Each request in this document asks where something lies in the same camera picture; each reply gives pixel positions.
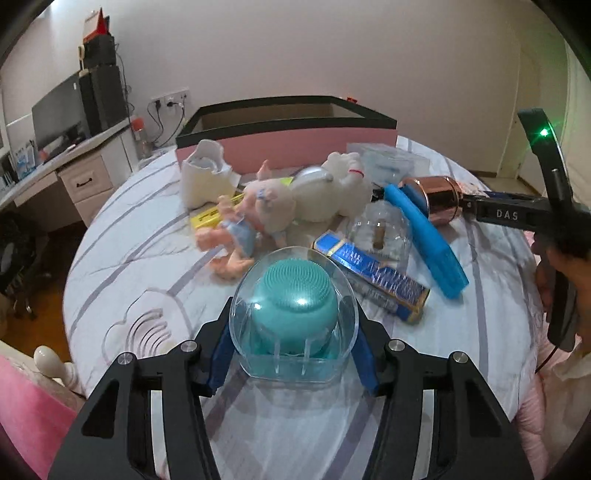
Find teal facial brush clear case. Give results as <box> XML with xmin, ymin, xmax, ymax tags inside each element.
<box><xmin>229</xmin><ymin>247</ymin><xmax>360</xmax><ymax>384</ymax></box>

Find rose gold cylinder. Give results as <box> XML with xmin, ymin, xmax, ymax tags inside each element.
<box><xmin>398</xmin><ymin>176</ymin><xmax>465</xmax><ymax>226</ymax></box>

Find person's right hand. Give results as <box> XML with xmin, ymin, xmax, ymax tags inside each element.
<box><xmin>530</xmin><ymin>233</ymin><xmax>556</xmax><ymax>334</ymax></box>

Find black computer tower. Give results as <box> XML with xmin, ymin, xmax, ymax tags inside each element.
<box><xmin>78</xmin><ymin>65</ymin><xmax>127</xmax><ymax>137</ymax></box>

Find black power cables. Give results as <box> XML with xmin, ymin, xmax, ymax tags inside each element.
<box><xmin>148</xmin><ymin>99</ymin><xmax>188</xmax><ymax>148</ymax></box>

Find white boot-shaped holder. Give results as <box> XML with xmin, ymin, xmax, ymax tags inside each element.
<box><xmin>181</xmin><ymin>140</ymin><xmax>238</xmax><ymax>210</ymax></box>

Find black computer monitor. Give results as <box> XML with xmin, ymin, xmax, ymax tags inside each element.
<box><xmin>31</xmin><ymin>71</ymin><xmax>90</xmax><ymax>151</ymax></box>

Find white desk with drawers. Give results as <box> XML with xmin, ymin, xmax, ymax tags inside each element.
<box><xmin>0</xmin><ymin>117</ymin><xmax>134</xmax><ymax>232</ymax></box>

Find pink pig plush toy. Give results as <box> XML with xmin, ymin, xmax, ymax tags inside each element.
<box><xmin>238</xmin><ymin>161</ymin><xmax>296</xmax><ymax>245</ymax></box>

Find red cap bottle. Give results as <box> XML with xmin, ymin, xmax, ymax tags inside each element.
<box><xmin>130</xmin><ymin>117</ymin><xmax>153</xmax><ymax>160</ymax></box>

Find black office chair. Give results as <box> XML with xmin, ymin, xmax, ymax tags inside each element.
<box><xmin>0</xmin><ymin>210</ymin><xmax>51</xmax><ymax>319</ymax></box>

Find white wall outlet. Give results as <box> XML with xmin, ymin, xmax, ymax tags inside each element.
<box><xmin>150</xmin><ymin>88</ymin><xmax>190</xmax><ymax>109</ymax></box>

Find pink storage box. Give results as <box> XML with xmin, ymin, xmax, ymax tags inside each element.
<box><xmin>175</xmin><ymin>95</ymin><xmax>399</xmax><ymax>174</ymax></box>

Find white plush toy silver helmet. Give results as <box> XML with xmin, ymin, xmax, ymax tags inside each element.
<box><xmin>291</xmin><ymin>151</ymin><xmax>372</xmax><ymax>222</ymax></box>

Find baby doll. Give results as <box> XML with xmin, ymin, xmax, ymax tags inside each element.
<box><xmin>194</xmin><ymin>196</ymin><xmax>259</xmax><ymax>278</ymax></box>

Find white door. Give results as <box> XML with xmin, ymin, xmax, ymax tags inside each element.
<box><xmin>499</xmin><ymin>46</ymin><xmax>568</xmax><ymax>181</ymax></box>

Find white bedpost knob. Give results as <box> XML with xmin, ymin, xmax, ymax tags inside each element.
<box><xmin>33</xmin><ymin>346</ymin><xmax>81</xmax><ymax>398</ymax></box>

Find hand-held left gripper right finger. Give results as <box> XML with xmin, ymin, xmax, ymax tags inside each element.
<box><xmin>353</xmin><ymin>305</ymin><xmax>546</xmax><ymax>480</ymax></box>

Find pink bed cover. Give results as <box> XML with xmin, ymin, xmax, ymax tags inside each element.
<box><xmin>0</xmin><ymin>355</ymin><xmax>79</xmax><ymax>480</ymax></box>

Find black speaker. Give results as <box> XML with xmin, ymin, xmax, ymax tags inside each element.
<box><xmin>83</xmin><ymin>34</ymin><xmax>116</xmax><ymax>70</ymax></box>

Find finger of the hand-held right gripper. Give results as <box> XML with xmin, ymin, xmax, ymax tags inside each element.
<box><xmin>457</xmin><ymin>193</ymin><xmax>491</xmax><ymax>219</ymax></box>

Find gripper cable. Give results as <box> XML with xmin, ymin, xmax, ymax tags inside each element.
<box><xmin>534</xmin><ymin>342</ymin><xmax>557</xmax><ymax>376</ymax></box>

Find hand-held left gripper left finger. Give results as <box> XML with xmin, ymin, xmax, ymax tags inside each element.
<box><xmin>48</xmin><ymin>296</ymin><xmax>234</xmax><ymax>480</ymax></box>

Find red desk calendar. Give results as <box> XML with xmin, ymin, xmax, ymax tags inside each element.
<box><xmin>83</xmin><ymin>8</ymin><xmax>112</xmax><ymax>40</ymax></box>

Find pale pink quilt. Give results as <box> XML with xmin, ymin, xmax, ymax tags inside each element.
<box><xmin>517</xmin><ymin>369</ymin><xmax>557</xmax><ymax>480</ymax></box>

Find clear plastic box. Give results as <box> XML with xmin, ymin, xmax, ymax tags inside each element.
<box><xmin>347</xmin><ymin>142</ymin><xmax>429</xmax><ymax>185</ymax></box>

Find blue white boxes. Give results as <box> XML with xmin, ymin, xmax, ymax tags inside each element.
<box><xmin>14</xmin><ymin>143</ymin><xmax>38</xmax><ymax>178</ymax></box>

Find blue foil packet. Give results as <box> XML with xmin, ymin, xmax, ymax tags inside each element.
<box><xmin>311</xmin><ymin>231</ymin><xmax>431</xmax><ymax>326</ymax></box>

